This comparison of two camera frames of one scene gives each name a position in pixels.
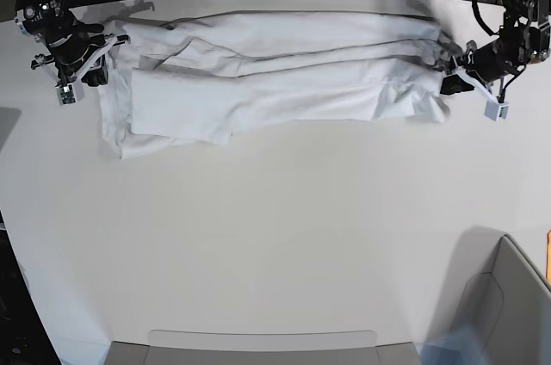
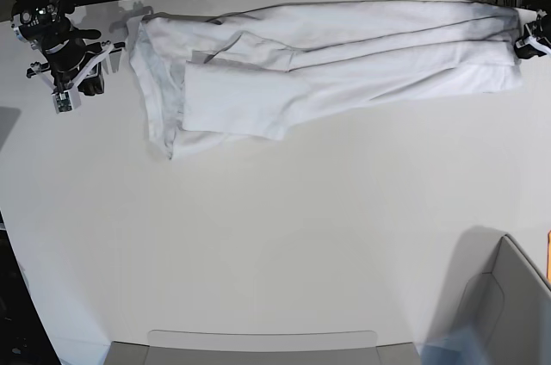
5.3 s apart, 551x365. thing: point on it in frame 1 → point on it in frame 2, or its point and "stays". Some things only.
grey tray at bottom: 178,347 stays
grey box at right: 497,291 stays
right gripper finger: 454,83 → 525,51
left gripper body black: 68,40 stays
